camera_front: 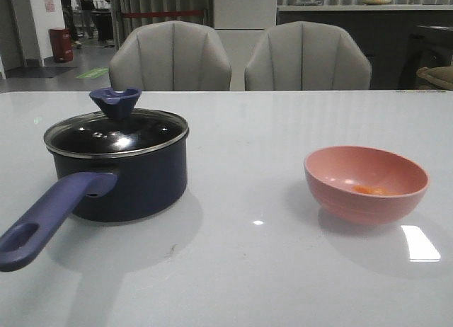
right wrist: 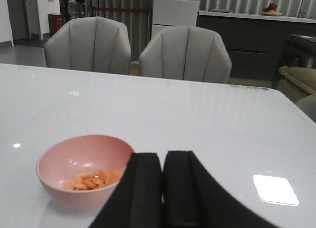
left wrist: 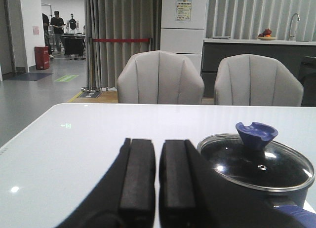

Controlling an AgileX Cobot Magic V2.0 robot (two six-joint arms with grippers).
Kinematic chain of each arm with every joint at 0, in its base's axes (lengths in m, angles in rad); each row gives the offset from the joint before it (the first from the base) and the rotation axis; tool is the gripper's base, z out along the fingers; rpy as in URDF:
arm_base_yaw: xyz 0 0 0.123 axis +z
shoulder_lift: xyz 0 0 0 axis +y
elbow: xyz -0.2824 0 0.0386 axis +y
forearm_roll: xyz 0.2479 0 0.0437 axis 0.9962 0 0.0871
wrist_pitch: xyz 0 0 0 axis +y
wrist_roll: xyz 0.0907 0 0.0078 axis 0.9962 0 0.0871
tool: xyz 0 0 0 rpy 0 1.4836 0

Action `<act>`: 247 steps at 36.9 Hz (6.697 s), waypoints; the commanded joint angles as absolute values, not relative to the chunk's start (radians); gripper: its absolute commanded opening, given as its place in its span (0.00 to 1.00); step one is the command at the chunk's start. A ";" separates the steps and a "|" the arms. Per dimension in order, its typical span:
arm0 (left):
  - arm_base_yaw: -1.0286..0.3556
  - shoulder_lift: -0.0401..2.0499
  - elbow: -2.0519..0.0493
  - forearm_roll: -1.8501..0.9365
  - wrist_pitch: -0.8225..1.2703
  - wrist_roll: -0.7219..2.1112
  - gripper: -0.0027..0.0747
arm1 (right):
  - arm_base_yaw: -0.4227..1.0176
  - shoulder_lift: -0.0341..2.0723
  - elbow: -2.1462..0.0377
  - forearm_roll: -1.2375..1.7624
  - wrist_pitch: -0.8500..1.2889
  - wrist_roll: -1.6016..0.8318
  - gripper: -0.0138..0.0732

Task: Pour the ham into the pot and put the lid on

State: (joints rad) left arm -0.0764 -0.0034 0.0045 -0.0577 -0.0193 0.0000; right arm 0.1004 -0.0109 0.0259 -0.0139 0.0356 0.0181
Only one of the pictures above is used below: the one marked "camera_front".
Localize glass lid blue knob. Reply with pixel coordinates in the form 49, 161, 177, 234
43, 87, 189, 159

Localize orange ham pieces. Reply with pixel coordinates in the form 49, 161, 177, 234
352, 185, 392, 196

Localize pink bowl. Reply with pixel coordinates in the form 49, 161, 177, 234
304, 146, 430, 225

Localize dark blue saucepan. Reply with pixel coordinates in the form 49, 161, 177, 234
0, 108, 190, 273

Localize left grey upholstered chair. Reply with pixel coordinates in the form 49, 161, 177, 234
109, 21, 231, 91

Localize grey upholstered chair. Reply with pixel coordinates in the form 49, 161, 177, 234
109, 21, 231, 91
244, 21, 372, 91

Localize right grey upholstered chair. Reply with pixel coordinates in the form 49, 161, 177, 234
244, 21, 372, 91

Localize white drawer cabinet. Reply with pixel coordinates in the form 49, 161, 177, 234
213, 0, 277, 91

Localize red barrier belt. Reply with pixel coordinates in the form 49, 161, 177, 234
121, 9, 205, 18

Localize red trash bin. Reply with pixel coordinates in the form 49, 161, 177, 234
49, 28, 73, 62

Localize dark grey counter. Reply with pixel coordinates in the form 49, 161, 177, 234
277, 4, 452, 89

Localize person in black clothes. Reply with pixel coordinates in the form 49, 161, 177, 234
78, 0, 96, 39

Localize beige cushion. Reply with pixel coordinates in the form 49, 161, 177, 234
416, 66, 452, 91

